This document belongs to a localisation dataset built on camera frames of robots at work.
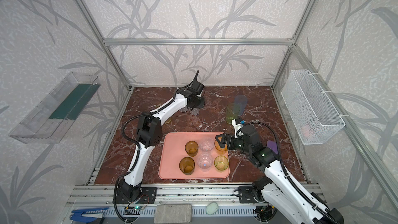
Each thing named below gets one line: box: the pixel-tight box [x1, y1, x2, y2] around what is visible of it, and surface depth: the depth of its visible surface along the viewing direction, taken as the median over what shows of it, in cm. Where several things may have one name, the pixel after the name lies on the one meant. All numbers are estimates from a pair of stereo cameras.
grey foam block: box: [153, 203, 192, 224], surface depth 68 cm
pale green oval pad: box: [205, 201, 219, 216], surface depth 71 cm
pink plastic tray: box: [158, 131, 231, 180], surface depth 84 cm
